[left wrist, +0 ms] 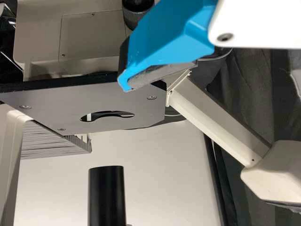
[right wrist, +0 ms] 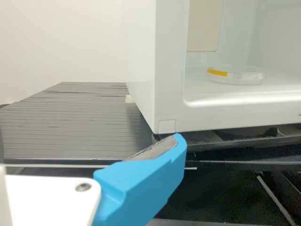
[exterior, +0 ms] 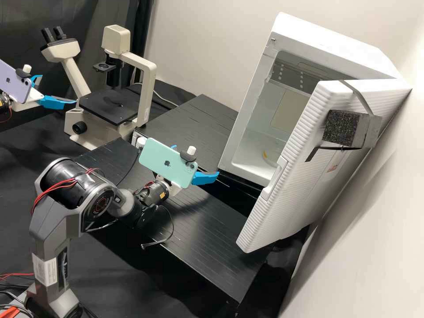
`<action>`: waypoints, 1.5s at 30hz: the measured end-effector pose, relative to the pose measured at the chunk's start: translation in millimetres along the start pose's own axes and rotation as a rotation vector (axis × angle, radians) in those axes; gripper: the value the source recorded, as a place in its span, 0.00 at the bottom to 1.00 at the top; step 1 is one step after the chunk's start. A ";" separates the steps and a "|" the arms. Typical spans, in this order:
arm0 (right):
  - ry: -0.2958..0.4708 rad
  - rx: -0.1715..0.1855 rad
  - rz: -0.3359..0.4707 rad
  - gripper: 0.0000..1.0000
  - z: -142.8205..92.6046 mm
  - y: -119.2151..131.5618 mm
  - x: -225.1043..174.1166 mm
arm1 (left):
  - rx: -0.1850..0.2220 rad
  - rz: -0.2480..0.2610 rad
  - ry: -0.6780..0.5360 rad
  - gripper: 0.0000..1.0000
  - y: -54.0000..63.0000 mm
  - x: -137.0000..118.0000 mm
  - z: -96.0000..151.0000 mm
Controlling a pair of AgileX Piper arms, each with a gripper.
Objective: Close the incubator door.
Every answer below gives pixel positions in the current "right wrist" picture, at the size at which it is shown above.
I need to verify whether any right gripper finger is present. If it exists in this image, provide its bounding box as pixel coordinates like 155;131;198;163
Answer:
93;133;188;226

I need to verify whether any white incubator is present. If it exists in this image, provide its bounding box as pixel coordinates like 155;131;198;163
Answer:
127;0;301;142

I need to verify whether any petri dish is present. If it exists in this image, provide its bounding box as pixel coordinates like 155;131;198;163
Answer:
206;65;264;86

